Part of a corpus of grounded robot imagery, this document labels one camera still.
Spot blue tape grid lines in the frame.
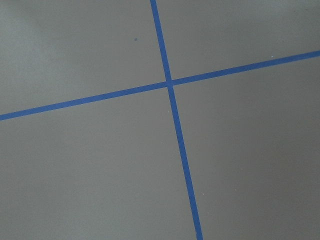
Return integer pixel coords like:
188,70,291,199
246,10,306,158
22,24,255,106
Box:
0,0,320,240

